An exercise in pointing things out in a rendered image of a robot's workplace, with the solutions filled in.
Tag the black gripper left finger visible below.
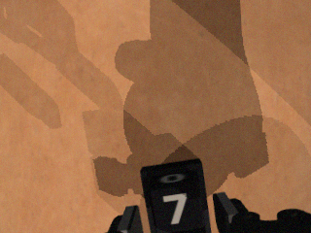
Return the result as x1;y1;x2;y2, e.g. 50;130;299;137
106;205;143;233

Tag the black number cube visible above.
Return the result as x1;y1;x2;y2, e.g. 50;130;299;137
149;170;204;233
171;227;205;233

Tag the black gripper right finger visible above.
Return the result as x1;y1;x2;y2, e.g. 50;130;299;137
213;192;311;233

